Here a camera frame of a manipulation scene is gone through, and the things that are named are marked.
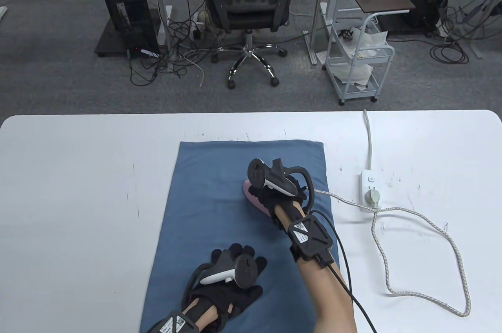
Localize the white table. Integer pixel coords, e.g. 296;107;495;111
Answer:
0;109;502;333

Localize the black white left hand controller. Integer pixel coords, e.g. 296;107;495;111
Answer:
184;249;259;290

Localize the white desk leg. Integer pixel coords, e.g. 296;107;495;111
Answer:
151;0;175;71

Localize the person's left hand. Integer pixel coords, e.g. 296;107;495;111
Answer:
184;244;268;329

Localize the black white hand controller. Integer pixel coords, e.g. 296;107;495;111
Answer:
184;249;259;290
247;158;314;210

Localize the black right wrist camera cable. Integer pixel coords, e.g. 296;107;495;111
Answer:
313;211;378;333

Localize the person's right forearm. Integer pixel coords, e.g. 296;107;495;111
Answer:
273;202;357;333

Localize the person's left forearm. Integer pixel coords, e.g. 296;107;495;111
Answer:
184;298;221;333

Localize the person's right hand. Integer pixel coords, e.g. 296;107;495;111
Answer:
247;178;310;231

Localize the white rolling cart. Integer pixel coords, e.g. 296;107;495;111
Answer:
322;13;395;105

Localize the white braided iron cord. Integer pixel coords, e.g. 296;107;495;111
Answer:
314;188;471;318

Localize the pink electric iron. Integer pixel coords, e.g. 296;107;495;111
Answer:
242;180;275;219

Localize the grey desk leg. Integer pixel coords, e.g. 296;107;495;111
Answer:
459;0;502;60

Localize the blue pillowcase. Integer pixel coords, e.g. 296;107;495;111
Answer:
139;140;340;333

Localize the tangle of black cables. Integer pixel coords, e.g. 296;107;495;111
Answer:
127;15;220;86

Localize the black desk base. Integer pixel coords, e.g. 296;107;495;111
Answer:
89;0;131;58

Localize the white floor power strip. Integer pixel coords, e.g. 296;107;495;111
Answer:
191;11;205;39

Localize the white power strip cord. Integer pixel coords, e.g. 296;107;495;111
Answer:
363;109;373;172

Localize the white paper bag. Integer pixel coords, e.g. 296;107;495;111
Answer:
336;29;389;87

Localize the coil of black cables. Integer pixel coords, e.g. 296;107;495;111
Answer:
429;33;470;65

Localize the thin white loose cable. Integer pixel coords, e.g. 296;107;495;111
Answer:
184;51;206;86

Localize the black white right hand controller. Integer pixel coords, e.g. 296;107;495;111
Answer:
247;158;314;210

